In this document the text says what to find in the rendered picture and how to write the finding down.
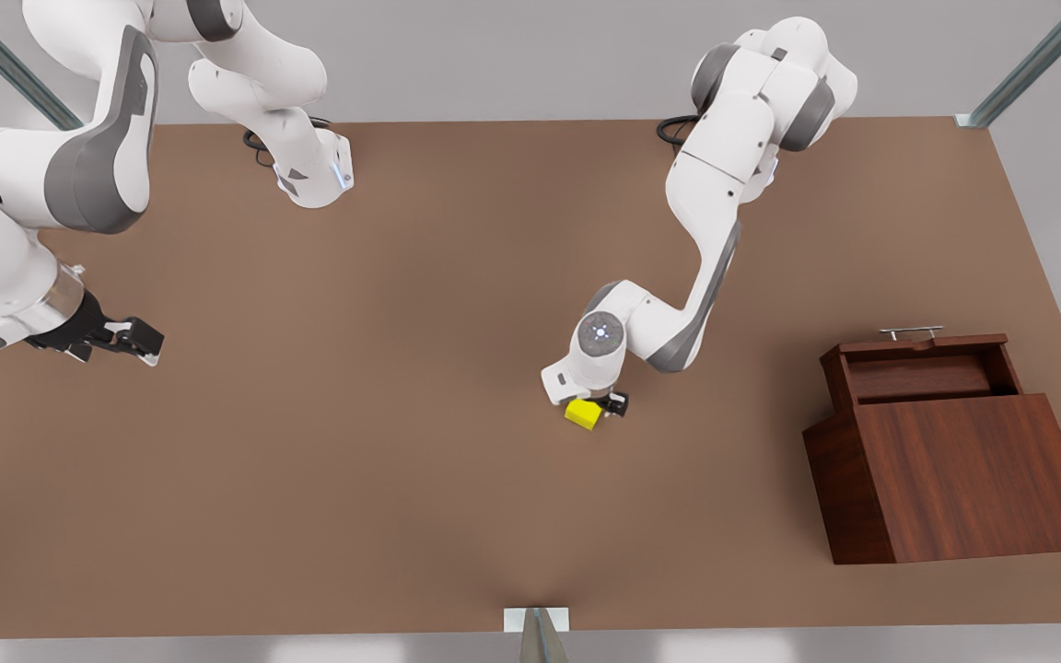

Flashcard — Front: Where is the black cable loop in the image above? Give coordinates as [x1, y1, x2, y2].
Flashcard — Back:
[243, 116, 334, 169]
[657, 114, 703, 154]

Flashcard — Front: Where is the dark wooden drawer cabinet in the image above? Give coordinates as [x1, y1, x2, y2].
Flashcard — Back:
[802, 333, 1061, 565]

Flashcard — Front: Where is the silver frame post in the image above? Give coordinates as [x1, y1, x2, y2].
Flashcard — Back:
[504, 606, 571, 663]
[0, 0, 86, 131]
[954, 0, 1061, 129]

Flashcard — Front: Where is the wooden drawer with silver handle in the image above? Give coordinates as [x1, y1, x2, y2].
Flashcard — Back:
[821, 325, 1025, 407]

